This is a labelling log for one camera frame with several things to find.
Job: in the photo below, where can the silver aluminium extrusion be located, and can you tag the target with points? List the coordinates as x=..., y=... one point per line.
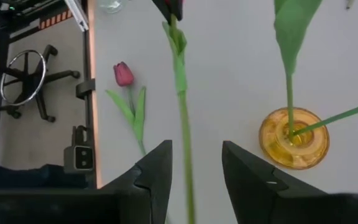
x=78, y=15

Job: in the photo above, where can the black table frame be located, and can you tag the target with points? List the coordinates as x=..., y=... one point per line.
x=86, y=62

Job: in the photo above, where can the clear glass vase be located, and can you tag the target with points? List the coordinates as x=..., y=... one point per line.
x=110, y=5

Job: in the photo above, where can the dark red artificial tulip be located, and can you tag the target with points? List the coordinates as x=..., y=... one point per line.
x=123, y=74
x=180, y=71

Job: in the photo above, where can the yellow glass vase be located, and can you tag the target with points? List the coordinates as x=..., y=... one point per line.
x=275, y=149

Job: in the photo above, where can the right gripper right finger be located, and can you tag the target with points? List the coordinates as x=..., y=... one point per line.
x=291, y=205

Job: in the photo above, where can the black table clamp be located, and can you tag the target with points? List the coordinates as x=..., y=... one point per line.
x=84, y=88

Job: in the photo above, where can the office chair base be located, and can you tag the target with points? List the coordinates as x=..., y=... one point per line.
x=57, y=76

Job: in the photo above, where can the black control equipment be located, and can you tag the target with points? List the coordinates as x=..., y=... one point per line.
x=26, y=6

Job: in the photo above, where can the hazard striped tape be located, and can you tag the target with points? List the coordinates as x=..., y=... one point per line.
x=54, y=19

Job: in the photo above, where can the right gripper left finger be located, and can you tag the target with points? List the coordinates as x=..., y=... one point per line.
x=73, y=207

